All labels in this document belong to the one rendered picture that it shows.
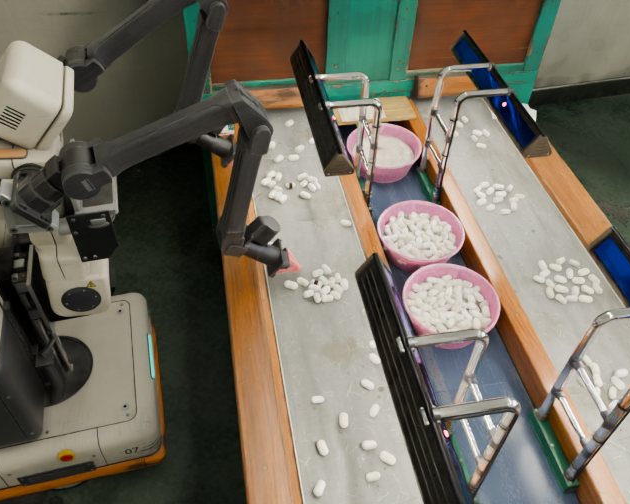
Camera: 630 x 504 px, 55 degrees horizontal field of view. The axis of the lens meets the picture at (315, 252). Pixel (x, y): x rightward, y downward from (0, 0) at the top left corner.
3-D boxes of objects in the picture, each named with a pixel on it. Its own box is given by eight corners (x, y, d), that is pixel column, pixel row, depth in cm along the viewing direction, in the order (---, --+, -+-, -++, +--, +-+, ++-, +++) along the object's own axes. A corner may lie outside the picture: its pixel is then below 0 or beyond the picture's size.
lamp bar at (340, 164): (324, 177, 158) (325, 155, 152) (289, 60, 200) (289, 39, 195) (354, 175, 159) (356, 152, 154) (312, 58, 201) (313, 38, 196)
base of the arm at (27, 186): (14, 173, 129) (9, 209, 121) (39, 150, 127) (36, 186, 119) (48, 194, 135) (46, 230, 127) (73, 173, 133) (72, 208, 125)
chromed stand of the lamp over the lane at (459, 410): (394, 524, 132) (427, 426, 100) (372, 440, 146) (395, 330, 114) (476, 510, 135) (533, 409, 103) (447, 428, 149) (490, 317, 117)
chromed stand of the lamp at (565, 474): (562, 494, 138) (644, 391, 106) (526, 416, 152) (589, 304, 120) (637, 480, 141) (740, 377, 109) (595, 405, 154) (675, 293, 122)
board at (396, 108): (330, 126, 222) (331, 123, 221) (323, 104, 232) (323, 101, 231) (416, 119, 227) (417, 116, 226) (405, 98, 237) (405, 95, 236)
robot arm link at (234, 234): (239, 99, 132) (251, 130, 126) (263, 99, 134) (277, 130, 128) (212, 232, 162) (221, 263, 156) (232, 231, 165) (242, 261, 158)
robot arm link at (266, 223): (215, 229, 161) (223, 253, 156) (241, 200, 156) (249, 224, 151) (250, 240, 169) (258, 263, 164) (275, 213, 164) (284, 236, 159)
